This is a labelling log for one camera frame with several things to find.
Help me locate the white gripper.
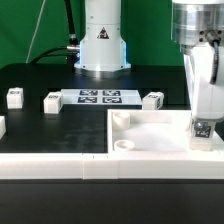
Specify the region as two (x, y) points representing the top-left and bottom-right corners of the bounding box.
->
(184, 43), (224, 138)

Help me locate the white square tabletop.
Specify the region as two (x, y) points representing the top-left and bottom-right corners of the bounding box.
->
(106, 109), (224, 154)

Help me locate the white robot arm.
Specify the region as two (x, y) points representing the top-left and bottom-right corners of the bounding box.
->
(74, 0), (224, 139)

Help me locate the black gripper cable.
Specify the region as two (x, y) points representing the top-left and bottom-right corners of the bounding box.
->
(205, 30), (221, 86)

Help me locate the white marker base plate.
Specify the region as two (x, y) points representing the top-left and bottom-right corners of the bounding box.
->
(61, 89), (141, 105)

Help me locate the white obstacle wall front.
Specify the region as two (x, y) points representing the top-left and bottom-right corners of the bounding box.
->
(0, 152), (224, 180)

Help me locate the white obstacle wall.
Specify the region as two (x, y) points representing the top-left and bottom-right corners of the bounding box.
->
(0, 152), (224, 180)
(0, 116), (6, 140)

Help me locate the white obstacle wall left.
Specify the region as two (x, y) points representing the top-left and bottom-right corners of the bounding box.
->
(0, 116), (6, 140)

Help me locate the white thin cable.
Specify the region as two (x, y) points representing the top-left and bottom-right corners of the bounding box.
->
(25, 0), (48, 64)

